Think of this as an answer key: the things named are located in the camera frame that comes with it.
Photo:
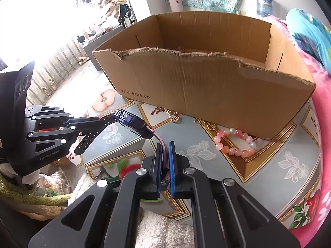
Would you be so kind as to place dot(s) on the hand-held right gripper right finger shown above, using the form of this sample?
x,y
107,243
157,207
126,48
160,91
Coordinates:
x,y
172,170

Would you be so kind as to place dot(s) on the wheelchair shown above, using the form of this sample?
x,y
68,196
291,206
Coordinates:
x,y
128,15

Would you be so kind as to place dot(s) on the brown cardboard box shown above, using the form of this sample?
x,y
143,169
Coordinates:
x,y
206,82

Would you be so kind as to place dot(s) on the blue water jug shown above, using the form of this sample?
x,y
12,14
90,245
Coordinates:
x,y
264,5

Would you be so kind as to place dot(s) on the grey low table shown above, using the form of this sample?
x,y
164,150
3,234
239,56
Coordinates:
x,y
95,46

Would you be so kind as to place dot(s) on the beige shoe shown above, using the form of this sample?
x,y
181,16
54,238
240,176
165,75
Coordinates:
x,y
52,83
82,59

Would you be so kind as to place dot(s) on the blue wristwatch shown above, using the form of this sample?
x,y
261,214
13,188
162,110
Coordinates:
x,y
125,116

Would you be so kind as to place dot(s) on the pile of clothes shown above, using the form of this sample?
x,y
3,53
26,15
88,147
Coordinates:
x,y
113,0

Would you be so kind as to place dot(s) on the teal floral quilt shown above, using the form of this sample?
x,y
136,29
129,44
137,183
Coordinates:
x,y
310,36

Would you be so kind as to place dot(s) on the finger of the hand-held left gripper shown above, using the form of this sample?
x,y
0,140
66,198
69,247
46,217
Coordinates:
x,y
51,134
85,121

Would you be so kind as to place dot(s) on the white fuzzy towel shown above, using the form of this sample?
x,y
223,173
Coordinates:
x,y
165,227

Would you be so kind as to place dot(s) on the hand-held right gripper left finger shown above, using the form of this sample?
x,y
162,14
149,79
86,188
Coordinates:
x,y
158,168

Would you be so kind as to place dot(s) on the crinkled plastic bag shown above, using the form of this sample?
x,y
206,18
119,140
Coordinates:
x,y
54,183

